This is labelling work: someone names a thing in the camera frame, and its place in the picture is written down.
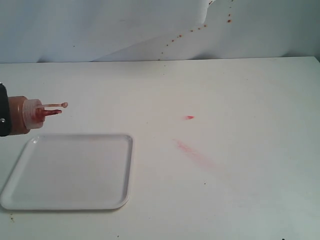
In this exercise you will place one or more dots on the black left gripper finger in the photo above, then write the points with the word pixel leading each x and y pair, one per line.
pixel 5 116

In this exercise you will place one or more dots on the red sauce squeeze bottle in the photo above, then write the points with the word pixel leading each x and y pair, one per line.
pixel 29 114

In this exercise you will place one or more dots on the white rectangular tray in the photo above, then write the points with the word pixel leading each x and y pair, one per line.
pixel 71 172

